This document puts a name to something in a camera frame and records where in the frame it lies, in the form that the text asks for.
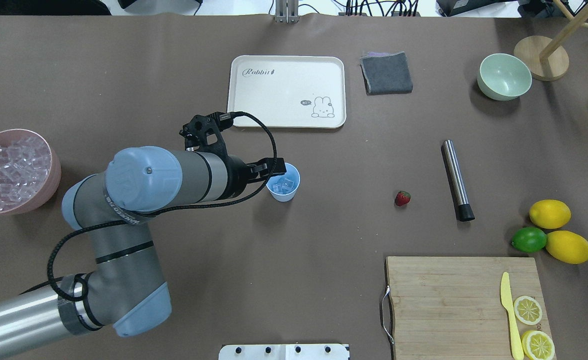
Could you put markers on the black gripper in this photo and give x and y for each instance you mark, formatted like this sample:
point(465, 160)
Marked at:
point(237, 176)

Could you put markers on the aluminium frame post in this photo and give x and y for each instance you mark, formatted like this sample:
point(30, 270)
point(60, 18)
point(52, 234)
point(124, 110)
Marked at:
point(286, 11)

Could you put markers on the wooden cup tree stand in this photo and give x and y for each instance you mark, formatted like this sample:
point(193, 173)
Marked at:
point(545, 57)

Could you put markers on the yellow lemon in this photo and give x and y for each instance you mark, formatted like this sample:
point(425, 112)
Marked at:
point(567, 246)
point(549, 214)

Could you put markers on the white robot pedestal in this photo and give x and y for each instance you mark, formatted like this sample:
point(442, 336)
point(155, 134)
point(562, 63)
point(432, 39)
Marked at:
point(292, 351)

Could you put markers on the grey folded cloth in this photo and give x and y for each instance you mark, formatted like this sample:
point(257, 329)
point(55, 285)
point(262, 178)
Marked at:
point(386, 73)

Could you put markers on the lemon slice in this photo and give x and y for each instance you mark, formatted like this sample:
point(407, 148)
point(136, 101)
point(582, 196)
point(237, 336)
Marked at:
point(538, 345)
point(528, 310)

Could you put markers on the wooden cutting board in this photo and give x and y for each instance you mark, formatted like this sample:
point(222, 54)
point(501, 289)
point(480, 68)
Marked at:
point(449, 307)

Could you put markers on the yellow plastic knife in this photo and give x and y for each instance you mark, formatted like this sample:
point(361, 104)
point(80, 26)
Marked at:
point(505, 293)

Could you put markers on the pink bowl of ice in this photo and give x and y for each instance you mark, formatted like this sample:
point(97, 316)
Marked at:
point(30, 171)

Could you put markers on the light blue plastic cup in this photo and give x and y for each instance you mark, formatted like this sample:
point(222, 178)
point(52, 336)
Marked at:
point(284, 187)

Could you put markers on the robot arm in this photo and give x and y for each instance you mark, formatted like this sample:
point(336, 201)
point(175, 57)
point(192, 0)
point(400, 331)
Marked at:
point(128, 289)

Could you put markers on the mint green bowl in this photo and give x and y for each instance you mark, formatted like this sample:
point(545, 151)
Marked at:
point(503, 77)

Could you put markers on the cream rabbit tray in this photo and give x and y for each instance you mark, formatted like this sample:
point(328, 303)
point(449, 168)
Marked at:
point(289, 91)

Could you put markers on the green lime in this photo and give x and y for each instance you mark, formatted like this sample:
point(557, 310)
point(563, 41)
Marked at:
point(529, 239)

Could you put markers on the red strawberry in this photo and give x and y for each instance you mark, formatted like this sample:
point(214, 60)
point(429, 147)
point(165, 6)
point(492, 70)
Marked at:
point(402, 198)

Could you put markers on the steel muddler black tip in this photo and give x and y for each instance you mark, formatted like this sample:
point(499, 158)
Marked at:
point(464, 211)

